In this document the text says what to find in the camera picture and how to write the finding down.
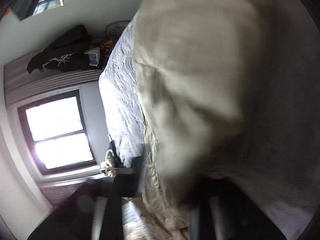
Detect khaki puffer jacket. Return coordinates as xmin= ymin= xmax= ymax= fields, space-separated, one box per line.
xmin=123 ymin=0 xmax=320 ymax=240

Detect beige striped clothes pile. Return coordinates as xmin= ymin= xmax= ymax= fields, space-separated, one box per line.
xmin=100 ymin=149 xmax=117 ymax=178

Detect dark clothes on bed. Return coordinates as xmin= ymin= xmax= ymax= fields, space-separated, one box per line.
xmin=107 ymin=134 xmax=121 ymax=168

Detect grey curtain left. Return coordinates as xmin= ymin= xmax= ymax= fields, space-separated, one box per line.
xmin=38 ymin=176 xmax=99 ymax=207

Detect grey curtain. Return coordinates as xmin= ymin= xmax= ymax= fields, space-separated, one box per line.
xmin=38 ymin=176 xmax=99 ymax=207
xmin=3 ymin=53 xmax=103 ymax=106

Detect window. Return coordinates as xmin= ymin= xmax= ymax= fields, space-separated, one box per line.
xmin=17 ymin=90 xmax=97 ymax=176

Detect lavender quilted bedspread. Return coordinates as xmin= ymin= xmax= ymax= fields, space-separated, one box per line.
xmin=99 ymin=14 xmax=147 ymax=168

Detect grey curtain right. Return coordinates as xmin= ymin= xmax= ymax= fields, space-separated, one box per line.
xmin=3 ymin=53 xmax=103 ymax=106

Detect black hanging garment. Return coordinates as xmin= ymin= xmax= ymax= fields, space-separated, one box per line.
xmin=27 ymin=24 xmax=92 ymax=74

